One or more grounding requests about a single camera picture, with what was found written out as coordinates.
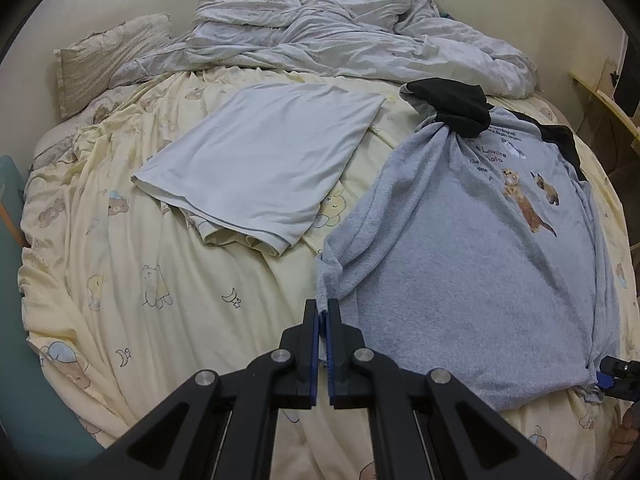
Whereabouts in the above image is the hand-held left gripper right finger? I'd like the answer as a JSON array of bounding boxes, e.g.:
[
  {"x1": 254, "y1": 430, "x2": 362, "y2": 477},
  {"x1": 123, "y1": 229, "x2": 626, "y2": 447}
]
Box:
[{"x1": 326, "y1": 298, "x2": 576, "y2": 480}]

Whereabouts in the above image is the floral print pillow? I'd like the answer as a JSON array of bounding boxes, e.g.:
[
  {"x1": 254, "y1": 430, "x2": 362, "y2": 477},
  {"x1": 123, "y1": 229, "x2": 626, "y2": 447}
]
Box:
[{"x1": 30, "y1": 85, "x2": 151, "y2": 176}]

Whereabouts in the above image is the grey white crumpled duvet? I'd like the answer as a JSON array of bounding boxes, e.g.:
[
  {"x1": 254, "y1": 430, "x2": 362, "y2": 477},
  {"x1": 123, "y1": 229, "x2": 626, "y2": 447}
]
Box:
[{"x1": 109, "y1": 0, "x2": 540, "y2": 98}]

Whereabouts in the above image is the teal upholstered furniture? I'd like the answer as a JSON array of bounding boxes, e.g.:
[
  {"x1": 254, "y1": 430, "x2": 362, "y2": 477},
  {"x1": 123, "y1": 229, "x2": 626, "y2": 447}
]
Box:
[{"x1": 0, "y1": 154, "x2": 108, "y2": 466}]

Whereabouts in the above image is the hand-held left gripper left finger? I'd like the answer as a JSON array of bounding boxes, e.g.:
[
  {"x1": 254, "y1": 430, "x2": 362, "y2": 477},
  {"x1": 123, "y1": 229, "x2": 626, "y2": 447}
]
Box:
[{"x1": 75, "y1": 299, "x2": 322, "y2": 480}]

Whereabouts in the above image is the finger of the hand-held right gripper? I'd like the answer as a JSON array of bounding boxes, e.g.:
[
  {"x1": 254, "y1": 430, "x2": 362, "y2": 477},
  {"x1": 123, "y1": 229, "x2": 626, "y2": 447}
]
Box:
[
  {"x1": 596, "y1": 371, "x2": 640, "y2": 402},
  {"x1": 601, "y1": 356, "x2": 640, "y2": 378}
]

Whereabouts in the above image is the cream bear print blanket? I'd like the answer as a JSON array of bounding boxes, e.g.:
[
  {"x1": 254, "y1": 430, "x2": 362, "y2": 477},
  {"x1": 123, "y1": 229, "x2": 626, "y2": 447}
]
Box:
[{"x1": 17, "y1": 67, "x2": 636, "y2": 480}]

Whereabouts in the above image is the black garment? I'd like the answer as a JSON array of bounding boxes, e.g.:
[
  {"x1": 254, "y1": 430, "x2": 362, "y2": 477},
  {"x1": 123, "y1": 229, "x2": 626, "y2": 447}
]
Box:
[{"x1": 406, "y1": 78, "x2": 587, "y2": 182}]

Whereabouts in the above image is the white cartoon print T-shirt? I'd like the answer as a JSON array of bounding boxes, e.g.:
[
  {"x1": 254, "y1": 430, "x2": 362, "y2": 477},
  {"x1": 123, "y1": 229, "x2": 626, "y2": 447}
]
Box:
[{"x1": 131, "y1": 82, "x2": 387, "y2": 256}]

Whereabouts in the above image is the person's right hand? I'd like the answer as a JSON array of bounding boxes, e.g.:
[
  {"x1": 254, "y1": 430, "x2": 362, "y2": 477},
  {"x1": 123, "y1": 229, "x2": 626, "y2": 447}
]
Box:
[{"x1": 612, "y1": 402, "x2": 640, "y2": 466}]

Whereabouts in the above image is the grey heathered top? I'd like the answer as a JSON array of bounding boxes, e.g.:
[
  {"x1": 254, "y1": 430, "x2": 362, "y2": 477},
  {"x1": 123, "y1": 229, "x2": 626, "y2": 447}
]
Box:
[{"x1": 315, "y1": 105, "x2": 622, "y2": 408}]

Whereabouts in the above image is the beige pillow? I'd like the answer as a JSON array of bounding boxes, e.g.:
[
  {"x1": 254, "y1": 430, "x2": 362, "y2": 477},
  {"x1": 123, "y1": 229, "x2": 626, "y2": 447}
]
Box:
[{"x1": 54, "y1": 12, "x2": 173, "y2": 121}]

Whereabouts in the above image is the wooden desk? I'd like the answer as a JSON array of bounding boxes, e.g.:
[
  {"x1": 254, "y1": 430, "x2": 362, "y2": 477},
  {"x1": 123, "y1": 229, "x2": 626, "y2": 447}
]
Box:
[{"x1": 570, "y1": 35, "x2": 640, "y2": 151}]

